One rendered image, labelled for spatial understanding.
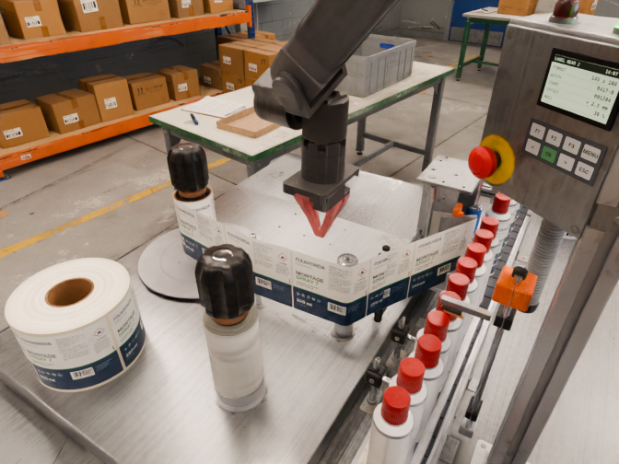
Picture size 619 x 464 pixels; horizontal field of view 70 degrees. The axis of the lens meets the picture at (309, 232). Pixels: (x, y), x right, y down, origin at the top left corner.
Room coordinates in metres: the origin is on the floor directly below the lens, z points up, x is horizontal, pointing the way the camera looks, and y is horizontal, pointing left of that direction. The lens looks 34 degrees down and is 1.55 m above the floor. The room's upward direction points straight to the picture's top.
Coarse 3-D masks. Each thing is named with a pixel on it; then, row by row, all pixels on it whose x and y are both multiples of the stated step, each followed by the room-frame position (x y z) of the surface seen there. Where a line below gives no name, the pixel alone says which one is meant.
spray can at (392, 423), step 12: (384, 396) 0.33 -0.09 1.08; (396, 396) 0.33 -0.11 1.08; (408, 396) 0.33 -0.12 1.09; (384, 408) 0.33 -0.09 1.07; (396, 408) 0.32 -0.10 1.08; (408, 408) 0.32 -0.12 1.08; (372, 420) 0.34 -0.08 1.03; (384, 420) 0.33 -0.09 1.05; (396, 420) 0.32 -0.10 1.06; (408, 420) 0.33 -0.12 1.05; (372, 432) 0.33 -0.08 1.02; (384, 432) 0.31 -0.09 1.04; (396, 432) 0.31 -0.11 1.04; (408, 432) 0.31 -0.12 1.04; (372, 444) 0.32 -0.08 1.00; (384, 444) 0.31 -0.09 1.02; (396, 444) 0.31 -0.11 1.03; (408, 444) 0.32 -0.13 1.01; (372, 456) 0.32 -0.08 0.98; (384, 456) 0.31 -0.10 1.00; (396, 456) 0.31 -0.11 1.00
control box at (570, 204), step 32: (512, 32) 0.50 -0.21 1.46; (544, 32) 0.47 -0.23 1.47; (576, 32) 0.44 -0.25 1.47; (608, 32) 0.42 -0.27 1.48; (512, 64) 0.49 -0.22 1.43; (544, 64) 0.46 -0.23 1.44; (512, 96) 0.48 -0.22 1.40; (512, 128) 0.47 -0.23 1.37; (576, 128) 0.41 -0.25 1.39; (512, 160) 0.46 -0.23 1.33; (608, 160) 0.37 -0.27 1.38; (512, 192) 0.45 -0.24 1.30; (544, 192) 0.42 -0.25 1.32; (576, 192) 0.39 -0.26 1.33; (576, 224) 0.37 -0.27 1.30
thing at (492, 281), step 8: (520, 216) 1.07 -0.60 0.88; (520, 224) 1.04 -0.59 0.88; (512, 232) 0.99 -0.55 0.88; (512, 240) 0.96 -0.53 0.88; (504, 248) 0.92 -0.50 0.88; (504, 256) 0.89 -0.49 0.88; (496, 264) 0.85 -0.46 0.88; (504, 264) 0.85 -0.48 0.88; (496, 272) 0.82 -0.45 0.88; (488, 280) 0.79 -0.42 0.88; (496, 280) 0.79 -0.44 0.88; (488, 288) 0.76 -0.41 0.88; (488, 296) 0.74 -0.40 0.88; (488, 304) 0.71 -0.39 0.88; (480, 320) 0.66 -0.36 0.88; (472, 344) 0.60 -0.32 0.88; (464, 360) 0.56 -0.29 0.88; (456, 384) 0.51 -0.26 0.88; (448, 400) 0.47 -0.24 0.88; (440, 416) 0.44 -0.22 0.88; (440, 424) 0.43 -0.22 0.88; (432, 440) 0.40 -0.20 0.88; (424, 456) 0.38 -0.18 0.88
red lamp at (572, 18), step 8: (560, 0) 0.48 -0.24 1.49; (568, 0) 0.48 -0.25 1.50; (576, 0) 0.48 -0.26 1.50; (560, 8) 0.48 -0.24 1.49; (568, 8) 0.47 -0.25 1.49; (576, 8) 0.47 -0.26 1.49; (552, 16) 0.48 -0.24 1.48; (560, 16) 0.48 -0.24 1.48; (568, 16) 0.47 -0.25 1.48; (576, 16) 0.47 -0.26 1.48
